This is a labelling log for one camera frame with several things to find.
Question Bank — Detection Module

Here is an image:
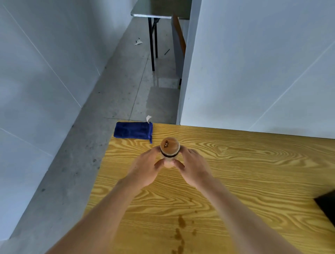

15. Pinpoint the person's left hand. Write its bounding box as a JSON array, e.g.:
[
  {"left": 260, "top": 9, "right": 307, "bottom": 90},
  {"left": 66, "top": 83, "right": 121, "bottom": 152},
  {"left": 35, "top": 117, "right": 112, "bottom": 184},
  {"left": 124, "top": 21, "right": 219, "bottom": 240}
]
[{"left": 122, "top": 146, "right": 166, "bottom": 189}]

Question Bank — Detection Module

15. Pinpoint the person's right hand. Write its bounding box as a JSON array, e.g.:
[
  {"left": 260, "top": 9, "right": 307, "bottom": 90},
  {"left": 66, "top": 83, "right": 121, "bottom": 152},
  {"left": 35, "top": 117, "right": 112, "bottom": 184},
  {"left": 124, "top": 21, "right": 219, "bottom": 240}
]
[{"left": 174, "top": 145, "right": 214, "bottom": 189}]

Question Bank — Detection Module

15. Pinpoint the person's left forearm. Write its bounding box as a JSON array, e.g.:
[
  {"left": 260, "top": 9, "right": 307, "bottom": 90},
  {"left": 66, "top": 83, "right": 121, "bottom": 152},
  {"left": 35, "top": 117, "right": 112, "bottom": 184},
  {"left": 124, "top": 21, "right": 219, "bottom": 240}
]
[{"left": 47, "top": 177, "right": 140, "bottom": 254}]

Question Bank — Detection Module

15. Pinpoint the person's right forearm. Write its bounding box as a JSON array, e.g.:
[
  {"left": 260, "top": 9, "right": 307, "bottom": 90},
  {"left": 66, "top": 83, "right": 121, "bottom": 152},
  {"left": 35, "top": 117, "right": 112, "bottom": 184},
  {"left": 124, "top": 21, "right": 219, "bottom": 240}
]
[{"left": 195, "top": 178, "right": 304, "bottom": 254}]

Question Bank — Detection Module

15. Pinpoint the brown wooden board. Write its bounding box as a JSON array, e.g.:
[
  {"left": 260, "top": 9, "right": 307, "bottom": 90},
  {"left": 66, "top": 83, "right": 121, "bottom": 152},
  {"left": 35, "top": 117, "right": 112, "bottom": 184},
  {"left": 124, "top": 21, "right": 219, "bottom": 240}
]
[{"left": 172, "top": 14, "right": 186, "bottom": 57}]

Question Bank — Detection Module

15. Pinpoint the black object at table edge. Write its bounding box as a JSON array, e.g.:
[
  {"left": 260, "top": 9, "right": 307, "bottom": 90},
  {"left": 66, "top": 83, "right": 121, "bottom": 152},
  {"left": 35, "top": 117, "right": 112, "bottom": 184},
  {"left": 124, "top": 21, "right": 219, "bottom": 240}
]
[{"left": 314, "top": 190, "right": 335, "bottom": 227}]

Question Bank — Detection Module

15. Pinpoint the grey folding table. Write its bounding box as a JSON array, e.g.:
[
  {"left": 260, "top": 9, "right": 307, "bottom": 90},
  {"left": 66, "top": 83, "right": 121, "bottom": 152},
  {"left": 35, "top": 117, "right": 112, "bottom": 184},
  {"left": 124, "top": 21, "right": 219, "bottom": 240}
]
[{"left": 131, "top": 0, "right": 193, "bottom": 72}]

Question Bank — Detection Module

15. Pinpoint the blue velvet drawstring pouch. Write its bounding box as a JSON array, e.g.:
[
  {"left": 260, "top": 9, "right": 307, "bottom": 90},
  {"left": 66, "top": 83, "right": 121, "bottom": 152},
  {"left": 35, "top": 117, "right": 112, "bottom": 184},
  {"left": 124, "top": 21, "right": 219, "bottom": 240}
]
[{"left": 113, "top": 122, "right": 153, "bottom": 144}]

